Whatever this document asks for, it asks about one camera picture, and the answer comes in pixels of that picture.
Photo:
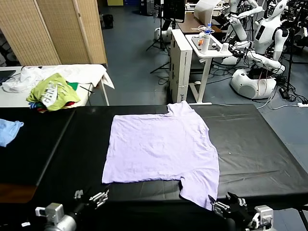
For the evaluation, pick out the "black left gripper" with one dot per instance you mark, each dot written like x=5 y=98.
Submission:
x=84 y=207

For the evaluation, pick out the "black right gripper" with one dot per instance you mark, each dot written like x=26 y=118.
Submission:
x=239 y=213

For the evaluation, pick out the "lavender printed t-shirt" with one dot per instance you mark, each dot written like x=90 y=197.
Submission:
x=156 y=149

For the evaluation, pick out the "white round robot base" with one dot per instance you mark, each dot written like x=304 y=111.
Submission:
x=163 y=34

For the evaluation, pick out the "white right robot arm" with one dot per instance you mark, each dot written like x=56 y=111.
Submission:
x=231 y=226

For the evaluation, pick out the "white humanoid robot raised arm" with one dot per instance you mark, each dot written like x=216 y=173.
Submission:
x=238 y=26

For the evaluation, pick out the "large black vinyl table cover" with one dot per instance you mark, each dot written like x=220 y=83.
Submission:
x=240 y=144

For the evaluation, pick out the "light blue cloth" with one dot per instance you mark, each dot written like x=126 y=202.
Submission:
x=8 y=131

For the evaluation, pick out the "thin black rod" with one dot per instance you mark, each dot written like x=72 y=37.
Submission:
x=87 y=89

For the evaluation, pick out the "yellow-green garment pile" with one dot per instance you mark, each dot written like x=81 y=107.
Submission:
x=55 y=93

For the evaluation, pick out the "dark green cloth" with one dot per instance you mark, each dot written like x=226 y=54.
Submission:
x=74 y=85

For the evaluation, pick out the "white power strip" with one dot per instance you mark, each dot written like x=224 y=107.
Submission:
x=302 y=104

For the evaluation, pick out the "white cloth-covered folding table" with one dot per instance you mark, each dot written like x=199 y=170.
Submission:
x=84 y=72

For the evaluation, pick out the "black power adapter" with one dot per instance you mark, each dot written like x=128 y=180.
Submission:
x=284 y=92

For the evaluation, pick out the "white plastic bag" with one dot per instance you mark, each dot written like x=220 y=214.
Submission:
x=21 y=81

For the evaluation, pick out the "white height-adjustable desk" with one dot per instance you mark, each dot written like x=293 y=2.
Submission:
x=204 y=72

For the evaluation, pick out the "tall white cardboard box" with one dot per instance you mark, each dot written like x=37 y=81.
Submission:
x=184 y=72

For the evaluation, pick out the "dark laptop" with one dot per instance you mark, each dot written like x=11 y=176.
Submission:
x=6 y=75

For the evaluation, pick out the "black light stand pole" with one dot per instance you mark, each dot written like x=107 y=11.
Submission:
x=290 y=60

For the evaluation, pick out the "white cylinder container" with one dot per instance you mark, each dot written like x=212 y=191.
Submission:
x=205 y=44

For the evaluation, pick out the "bamboo folding screen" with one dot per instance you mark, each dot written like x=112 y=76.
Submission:
x=48 y=31

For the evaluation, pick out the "white humanoid robot on base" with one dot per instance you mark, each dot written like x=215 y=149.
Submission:
x=264 y=33

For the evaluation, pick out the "black tripod stand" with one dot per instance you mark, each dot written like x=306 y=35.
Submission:
x=160 y=36

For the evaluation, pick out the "black bin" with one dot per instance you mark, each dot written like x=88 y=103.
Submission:
x=108 y=21

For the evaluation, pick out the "clear water bottle blue cap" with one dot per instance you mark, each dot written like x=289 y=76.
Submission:
x=208 y=28

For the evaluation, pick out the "brown wooden desk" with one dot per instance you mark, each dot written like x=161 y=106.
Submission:
x=190 y=24

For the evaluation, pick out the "white curved cover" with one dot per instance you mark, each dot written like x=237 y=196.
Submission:
x=204 y=10

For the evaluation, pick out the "black monitor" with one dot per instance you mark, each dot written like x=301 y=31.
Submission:
x=174 y=9

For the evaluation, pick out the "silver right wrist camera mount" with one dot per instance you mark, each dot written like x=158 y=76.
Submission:
x=264 y=214

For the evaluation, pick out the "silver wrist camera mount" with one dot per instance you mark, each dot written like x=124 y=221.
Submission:
x=264 y=214
x=54 y=211

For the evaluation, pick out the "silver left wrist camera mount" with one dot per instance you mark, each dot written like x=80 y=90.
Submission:
x=54 y=211

